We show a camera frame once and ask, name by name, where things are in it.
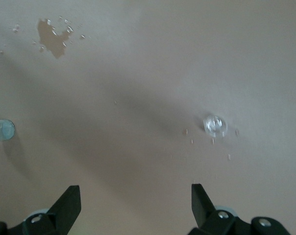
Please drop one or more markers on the brown table mat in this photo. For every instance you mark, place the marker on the brown table mat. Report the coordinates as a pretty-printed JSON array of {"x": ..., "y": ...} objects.
[{"x": 138, "y": 85}]

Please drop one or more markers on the spilled liquid puddle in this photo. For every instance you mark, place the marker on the spilled liquid puddle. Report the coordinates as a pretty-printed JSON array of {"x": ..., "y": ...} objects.
[{"x": 52, "y": 40}]

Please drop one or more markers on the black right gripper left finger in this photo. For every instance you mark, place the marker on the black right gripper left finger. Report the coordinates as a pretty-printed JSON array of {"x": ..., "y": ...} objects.
[{"x": 59, "y": 213}]

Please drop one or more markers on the green bottle with clear base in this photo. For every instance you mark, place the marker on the green bottle with clear base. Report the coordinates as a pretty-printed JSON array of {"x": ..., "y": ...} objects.
[{"x": 2, "y": 131}]

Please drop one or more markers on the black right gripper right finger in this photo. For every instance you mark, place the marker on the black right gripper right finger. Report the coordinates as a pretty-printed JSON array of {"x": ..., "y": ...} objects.
[{"x": 211, "y": 220}]

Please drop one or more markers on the clear glass measuring beaker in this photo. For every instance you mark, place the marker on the clear glass measuring beaker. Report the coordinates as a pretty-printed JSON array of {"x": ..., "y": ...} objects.
[{"x": 214, "y": 125}]

